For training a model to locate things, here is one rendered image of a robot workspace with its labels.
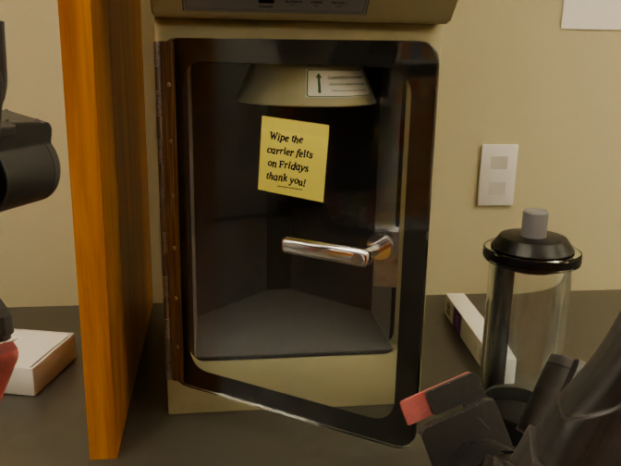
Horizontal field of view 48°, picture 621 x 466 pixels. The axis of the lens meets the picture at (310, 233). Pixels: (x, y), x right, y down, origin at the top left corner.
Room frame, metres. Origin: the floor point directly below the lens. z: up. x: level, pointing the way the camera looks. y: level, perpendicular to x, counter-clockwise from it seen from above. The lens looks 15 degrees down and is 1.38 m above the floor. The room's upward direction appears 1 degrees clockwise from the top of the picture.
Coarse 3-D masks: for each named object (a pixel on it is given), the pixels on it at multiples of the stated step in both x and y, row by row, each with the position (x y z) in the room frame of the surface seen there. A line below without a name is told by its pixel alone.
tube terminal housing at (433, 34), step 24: (168, 24) 0.78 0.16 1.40; (192, 24) 0.79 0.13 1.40; (216, 24) 0.79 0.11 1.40; (240, 24) 0.79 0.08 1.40; (264, 24) 0.80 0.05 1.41; (288, 24) 0.80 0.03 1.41; (312, 24) 0.80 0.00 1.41; (336, 24) 0.81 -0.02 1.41; (360, 24) 0.81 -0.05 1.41; (384, 24) 0.82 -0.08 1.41; (408, 24) 0.82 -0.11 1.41; (432, 24) 0.82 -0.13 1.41; (168, 384) 0.78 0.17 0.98; (168, 408) 0.78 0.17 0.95; (192, 408) 0.79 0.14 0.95; (216, 408) 0.79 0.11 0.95; (240, 408) 0.79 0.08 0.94
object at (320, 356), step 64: (192, 64) 0.75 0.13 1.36; (256, 64) 0.71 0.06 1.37; (320, 64) 0.68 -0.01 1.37; (384, 64) 0.65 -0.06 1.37; (192, 128) 0.75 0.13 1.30; (256, 128) 0.71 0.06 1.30; (384, 128) 0.65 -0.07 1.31; (192, 192) 0.75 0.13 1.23; (256, 192) 0.71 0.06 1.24; (384, 192) 0.65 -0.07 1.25; (192, 256) 0.75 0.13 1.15; (256, 256) 0.71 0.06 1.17; (192, 320) 0.75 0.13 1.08; (256, 320) 0.71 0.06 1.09; (320, 320) 0.68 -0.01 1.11; (384, 320) 0.64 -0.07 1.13; (192, 384) 0.75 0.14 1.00; (256, 384) 0.71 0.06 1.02; (320, 384) 0.68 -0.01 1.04; (384, 384) 0.64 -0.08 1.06
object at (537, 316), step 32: (512, 256) 0.73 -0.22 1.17; (576, 256) 0.74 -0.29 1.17; (512, 288) 0.74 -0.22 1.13; (544, 288) 0.73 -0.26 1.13; (512, 320) 0.73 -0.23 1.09; (544, 320) 0.73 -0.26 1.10; (512, 352) 0.73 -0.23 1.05; (544, 352) 0.73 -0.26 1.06; (512, 384) 0.73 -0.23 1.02; (512, 416) 0.73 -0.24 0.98
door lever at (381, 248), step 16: (288, 240) 0.64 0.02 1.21; (304, 240) 0.63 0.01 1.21; (320, 240) 0.63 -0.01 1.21; (368, 240) 0.65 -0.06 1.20; (384, 240) 0.64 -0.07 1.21; (304, 256) 0.63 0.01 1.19; (320, 256) 0.62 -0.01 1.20; (336, 256) 0.61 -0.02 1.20; (352, 256) 0.60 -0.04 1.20; (368, 256) 0.60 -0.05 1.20; (384, 256) 0.64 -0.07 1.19
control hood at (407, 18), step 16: (160, 0) 0.74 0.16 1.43; (176, 0) 0.74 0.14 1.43; (384, 0) 0.77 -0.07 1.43; (400, 0) 0.77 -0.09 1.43; (416, 0) 0.77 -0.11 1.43; (432, 0) 0.77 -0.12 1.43; (448, 0) 0.78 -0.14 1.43; (160, 16) 0.76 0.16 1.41; (176, 16) 0.76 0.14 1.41; (192, 16) 0.76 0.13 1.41; (208, 16) 0.77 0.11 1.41; (224, 16) 0.77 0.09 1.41; (240, 16) 0.77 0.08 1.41; (256, 16) 0.77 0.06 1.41; (272, 16) 0.77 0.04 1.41; (288, 16) 0.77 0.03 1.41; (304, 16) 0.77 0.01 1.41; (320, 16) 0.78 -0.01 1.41; (336, 16) 0.78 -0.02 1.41; (352, 16) 0.78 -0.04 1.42; (368, 16) 0.78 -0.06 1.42; (384, 16) 0.78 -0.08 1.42; (400, 16) 0.79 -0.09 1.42; (416, 16) 0.79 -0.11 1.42; (432, 16) 0.79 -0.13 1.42; (448, 16) 0.79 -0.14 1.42
